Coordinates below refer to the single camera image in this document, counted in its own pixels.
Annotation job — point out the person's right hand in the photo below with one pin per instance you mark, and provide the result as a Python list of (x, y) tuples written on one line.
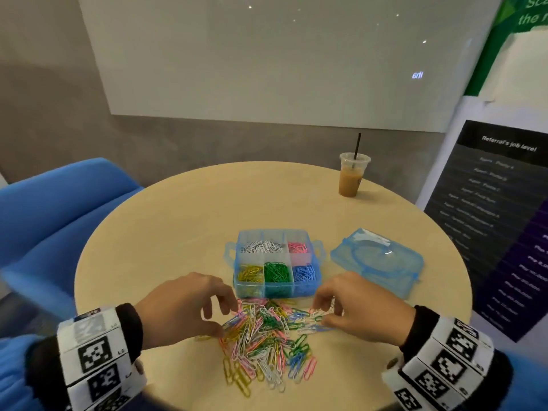
[(368, 308)]

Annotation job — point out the person's left hand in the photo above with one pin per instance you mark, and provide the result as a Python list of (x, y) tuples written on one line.
[(180, 308)]

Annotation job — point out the bunch of blue paper clips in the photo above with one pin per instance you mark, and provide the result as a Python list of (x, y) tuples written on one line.
[(305, 273)]

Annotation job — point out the bunch of yellow paper clips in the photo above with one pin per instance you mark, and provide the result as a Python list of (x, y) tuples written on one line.
[(250, 274)]

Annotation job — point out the pile of coloured paper clips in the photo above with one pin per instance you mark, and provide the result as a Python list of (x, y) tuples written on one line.
[(265, 338)]

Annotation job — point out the bunch of pink paper clips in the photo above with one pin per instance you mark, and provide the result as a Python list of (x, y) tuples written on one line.
[(298, 248)]

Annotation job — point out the bunch of green paper clips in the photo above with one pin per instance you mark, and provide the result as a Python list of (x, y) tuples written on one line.
[(277, 272)]

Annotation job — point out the blue compartment organizer box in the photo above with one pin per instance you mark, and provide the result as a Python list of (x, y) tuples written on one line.
[(274, 233)]

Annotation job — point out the person's left forearm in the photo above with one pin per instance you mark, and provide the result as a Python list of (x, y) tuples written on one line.
[(26, 372)]

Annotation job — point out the blue transparent box lid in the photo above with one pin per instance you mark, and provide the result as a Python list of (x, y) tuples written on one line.
[(377, 261)]

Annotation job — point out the round wooden table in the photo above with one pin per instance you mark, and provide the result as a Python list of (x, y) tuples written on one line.
[(163, 227)]

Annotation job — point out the right wrist marker band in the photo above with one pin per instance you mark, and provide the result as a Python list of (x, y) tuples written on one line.
[(441, 368)]

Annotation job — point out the wrist marker band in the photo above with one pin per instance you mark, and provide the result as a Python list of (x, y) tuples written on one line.
[(98, 359), (441, 368)]

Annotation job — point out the left wrist marker band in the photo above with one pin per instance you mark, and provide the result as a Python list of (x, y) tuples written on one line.
[(98, 359)]

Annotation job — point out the iced coffee plastic cup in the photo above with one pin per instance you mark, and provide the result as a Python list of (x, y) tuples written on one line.
[(351, 179)]

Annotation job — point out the blue upholstered chair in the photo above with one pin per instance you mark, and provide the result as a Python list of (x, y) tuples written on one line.
[(43, 227)]

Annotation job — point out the black drinking straw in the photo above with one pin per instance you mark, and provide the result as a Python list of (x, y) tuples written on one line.
[(357, 145)]

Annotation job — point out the standing poster banner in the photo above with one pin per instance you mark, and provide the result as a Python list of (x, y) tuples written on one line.
[(505, 218)]

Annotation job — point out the white wall board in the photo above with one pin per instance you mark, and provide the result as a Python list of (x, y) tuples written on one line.
[(291, 55)]

